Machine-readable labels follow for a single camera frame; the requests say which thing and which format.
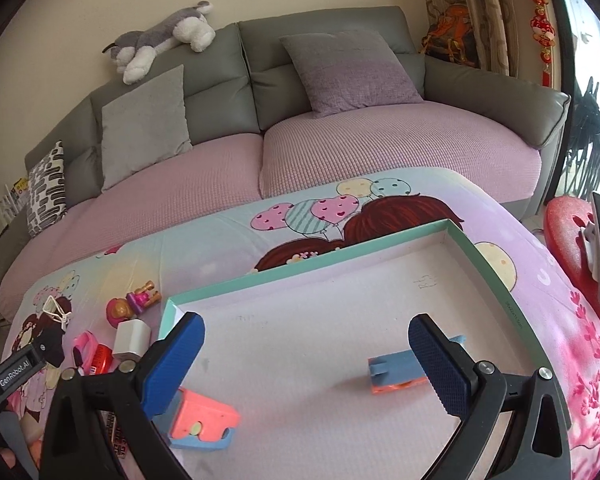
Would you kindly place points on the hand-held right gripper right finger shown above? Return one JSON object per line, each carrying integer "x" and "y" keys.
{"x": 437, "y": 370}

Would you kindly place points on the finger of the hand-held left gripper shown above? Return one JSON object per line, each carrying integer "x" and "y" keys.
{"x": 52, "y": 347}

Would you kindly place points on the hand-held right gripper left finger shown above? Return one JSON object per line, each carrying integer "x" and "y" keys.
{"x": 172, "y": 367}

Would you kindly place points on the blue and orange toy block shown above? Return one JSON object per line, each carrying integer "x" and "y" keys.
{"x": 390, "y": 367}

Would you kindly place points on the pink and blue toy gun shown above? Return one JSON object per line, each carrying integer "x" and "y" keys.
{"x": 205, "y": 412}

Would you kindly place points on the shallow white tray green rim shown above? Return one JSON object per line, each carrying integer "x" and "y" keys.
{"x": 330, "y": 320}

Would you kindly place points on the pink plastic toy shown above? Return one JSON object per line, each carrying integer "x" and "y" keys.
{"x": 82, "y": 345}

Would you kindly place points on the white binder clip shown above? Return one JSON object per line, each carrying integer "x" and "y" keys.
{"x": 50, "y": 305}

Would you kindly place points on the white charger cube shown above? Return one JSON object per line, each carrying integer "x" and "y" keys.
{"x": 130, "y": 337}

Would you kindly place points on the small doll figure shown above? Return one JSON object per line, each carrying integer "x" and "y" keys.
{"x": 120, "y": 310}

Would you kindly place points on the printed blanket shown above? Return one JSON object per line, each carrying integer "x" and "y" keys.
{"x": 220, "y": 240}

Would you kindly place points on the pink sofa seat cover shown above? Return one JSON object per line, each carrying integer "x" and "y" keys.
{"x": 145, "y": 220}
{"x": 390, "y": 145}

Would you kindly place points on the stack of magazines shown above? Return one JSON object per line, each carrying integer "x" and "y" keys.
{"x": 12, "y": 200}

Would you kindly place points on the black and white patterned cushion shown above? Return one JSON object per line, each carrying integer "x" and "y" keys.
{"x": 47, "y": 190}

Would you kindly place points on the red plastic stool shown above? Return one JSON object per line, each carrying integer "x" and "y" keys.
{"x": 565, "y": 240}

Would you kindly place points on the grey cushion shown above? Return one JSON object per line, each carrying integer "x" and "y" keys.
{"x": 145, "y": 125}

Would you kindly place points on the black drying rack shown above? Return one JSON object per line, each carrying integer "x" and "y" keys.
{"x": 587, "y": 125}

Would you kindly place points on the grey sofa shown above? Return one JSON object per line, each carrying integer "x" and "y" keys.
{"x": 220, "y": 75}

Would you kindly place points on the purple cushion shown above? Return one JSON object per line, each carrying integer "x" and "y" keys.
{"x": 350, "y": 70}

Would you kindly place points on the grey husky plush toy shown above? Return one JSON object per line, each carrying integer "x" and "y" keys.
{"x": 150, "y": 40}

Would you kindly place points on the orange backpack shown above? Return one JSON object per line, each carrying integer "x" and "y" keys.
{"x": 452, "y": 30}

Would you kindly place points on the patterned curtain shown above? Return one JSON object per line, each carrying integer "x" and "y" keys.
{"x": 495, "y": 20}

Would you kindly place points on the red hanging ornament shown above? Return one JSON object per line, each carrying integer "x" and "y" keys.
{"x": 542, "y": 30}

